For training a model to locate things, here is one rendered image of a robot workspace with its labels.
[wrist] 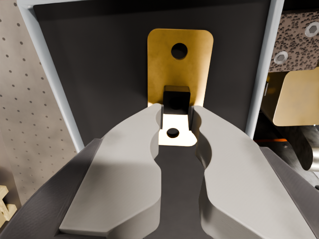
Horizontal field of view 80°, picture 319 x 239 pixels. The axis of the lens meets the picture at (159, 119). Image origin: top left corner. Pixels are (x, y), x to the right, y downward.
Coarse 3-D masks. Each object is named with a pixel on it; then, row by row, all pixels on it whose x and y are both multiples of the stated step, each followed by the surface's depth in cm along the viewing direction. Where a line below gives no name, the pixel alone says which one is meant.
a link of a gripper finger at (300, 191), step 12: (276, 156) 8; (276, 168) 7; (288, 168) 7; (288, 180) 7; (300, 180) 7; (288, 192) 6; (300, 192) 6; (312, 192) 6; (300, 204) 6; (312, 204) 6; (312, 216) 5; (312, 228) 5
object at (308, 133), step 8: (288, 128) 31; (296, 128) 28; (304, 128) 27; (312, 128) 27; (288, 136) 31; (296, 136) 28; (304, 136) 26; (312, 136) 25; (296, 144) 28; (304, 144) 25; (312, 144) 24; (296, 152) 28; (304, 152) 25; (312, 152) 23; (304, 160) 25; (312, 160) 23; (304, 168) 25; (312, 168) 24
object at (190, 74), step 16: (160, 32) 11; (176, 32) 11; (192, 32) 11; (208, 32) 11; (160, 48) 11; (192, 48) 11; (208, 48) 11; (160, 64) 12; (176, 64) 12; (192, 64) 12; (208, 64) 12; (160, 80) 12; (176, 80) 12; (192, 80) 12; (160, 96) 13; (176, 96) 12; (192, 96) 13; (176, 112) 13; (176, 128) 14; (160, 144) 15; (176, 144) 15; (192, 144) 15
